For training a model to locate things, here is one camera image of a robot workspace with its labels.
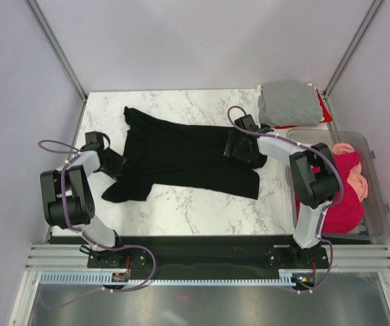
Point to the right aluminium frame post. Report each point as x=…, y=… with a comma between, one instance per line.
x=364, y=26

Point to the left aluminium frame post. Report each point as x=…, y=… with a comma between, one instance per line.
x=56, y=47

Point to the slotted white cable duct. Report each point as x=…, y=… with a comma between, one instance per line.
x=106, y=278

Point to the black t-shirt blue logo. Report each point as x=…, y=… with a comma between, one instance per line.
x=165, y=153

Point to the clear plastic bin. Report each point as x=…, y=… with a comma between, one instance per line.
x=374, y=225

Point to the aluminium frame post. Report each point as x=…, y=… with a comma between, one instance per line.
x=56, y=47
x=364, y=26

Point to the magenta t-shirt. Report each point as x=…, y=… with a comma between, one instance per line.
x=347, y=214

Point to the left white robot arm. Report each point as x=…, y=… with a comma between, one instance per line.
x=68, y=202

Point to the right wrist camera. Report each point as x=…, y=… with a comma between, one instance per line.
x=247, y=122

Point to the salmon pink t-shirt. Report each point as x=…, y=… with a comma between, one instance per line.
x=355, y=179

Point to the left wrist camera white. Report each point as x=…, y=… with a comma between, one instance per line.
x=95, y=141

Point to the folded red t-shirt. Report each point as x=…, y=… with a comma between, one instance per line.
x=326, y=116

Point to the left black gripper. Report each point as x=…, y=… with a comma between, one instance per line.
x=120, y=161

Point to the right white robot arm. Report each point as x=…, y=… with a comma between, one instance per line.
x=315, y=177

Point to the folded grey t-shirt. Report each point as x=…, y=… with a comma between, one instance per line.
x=286, y=103

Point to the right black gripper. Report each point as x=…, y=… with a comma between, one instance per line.
x=234, y=138

